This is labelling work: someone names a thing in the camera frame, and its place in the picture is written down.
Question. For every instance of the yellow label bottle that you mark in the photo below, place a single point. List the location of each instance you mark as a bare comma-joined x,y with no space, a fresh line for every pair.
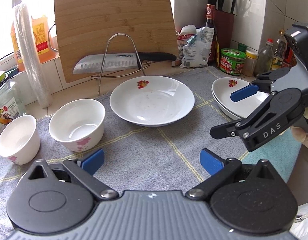
279,52

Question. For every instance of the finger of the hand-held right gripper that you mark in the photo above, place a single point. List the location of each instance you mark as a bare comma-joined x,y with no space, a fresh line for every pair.
226,130
244,93

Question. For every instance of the glass jar with lid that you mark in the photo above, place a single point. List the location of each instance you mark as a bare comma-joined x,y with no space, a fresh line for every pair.
8,105

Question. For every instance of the white bowl pink flower print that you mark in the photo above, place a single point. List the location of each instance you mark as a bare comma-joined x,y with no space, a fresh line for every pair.
76,120
17,140

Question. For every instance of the small yellow lidded jar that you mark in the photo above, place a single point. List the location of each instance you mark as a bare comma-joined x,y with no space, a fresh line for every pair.
249,63

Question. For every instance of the orange cooking oil bottle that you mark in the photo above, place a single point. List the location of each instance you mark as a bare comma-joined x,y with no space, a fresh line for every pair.
41,37

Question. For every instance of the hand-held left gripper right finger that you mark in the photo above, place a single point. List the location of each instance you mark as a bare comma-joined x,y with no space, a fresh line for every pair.
211,163

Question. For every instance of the white blue printed bag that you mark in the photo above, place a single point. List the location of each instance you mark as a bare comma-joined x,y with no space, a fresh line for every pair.
199,52

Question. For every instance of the bamboo cutting board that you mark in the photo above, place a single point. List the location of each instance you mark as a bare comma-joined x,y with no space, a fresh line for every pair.
106,22

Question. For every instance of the white clothing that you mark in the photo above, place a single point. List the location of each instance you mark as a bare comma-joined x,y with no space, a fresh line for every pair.
304,225

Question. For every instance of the blue grey checked towel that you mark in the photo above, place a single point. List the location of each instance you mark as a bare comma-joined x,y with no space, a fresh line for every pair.
156,150

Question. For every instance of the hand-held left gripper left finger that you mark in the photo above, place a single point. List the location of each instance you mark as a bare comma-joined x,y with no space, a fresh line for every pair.
93,161

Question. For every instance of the white red printed packet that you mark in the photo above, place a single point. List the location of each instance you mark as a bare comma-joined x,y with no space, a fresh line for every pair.
184,33

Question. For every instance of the green lidded food tub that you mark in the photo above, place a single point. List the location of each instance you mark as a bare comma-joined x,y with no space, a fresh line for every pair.
231,62

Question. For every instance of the dark red knife block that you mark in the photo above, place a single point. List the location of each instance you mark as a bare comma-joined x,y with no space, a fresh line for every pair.
225,30

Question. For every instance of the dark soy sauce bottle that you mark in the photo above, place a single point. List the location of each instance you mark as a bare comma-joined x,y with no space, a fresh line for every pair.
209,17

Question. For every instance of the teal bag clip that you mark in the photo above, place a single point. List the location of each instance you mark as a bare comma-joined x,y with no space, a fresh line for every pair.
192,40

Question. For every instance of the person's right hand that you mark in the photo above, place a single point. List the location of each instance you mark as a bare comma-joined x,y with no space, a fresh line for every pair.
306,137

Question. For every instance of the green capped jar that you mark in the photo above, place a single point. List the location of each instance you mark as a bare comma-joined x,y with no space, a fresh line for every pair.
242,47

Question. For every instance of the clear bottle red cap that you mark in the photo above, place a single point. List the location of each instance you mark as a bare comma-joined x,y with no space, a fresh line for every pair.
264,60

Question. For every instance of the tall plastic wrap roll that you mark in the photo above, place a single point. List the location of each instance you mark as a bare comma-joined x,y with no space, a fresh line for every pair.
33,75

